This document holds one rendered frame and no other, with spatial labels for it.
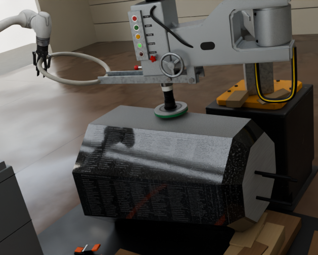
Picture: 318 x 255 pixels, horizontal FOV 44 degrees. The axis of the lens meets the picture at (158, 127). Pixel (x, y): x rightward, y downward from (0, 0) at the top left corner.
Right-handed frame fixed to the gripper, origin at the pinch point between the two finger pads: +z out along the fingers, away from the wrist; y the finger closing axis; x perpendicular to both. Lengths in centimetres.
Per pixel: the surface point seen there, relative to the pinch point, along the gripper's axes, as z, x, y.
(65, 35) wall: 247, 709, -208
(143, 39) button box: -48, -25, 68
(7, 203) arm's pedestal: 53, -74, 11
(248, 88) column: -16, 20, 144
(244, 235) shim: 40, -67, 153
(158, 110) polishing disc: -4, -22, 86
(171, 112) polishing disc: -8, -28, 94
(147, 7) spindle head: -66, -23, 67
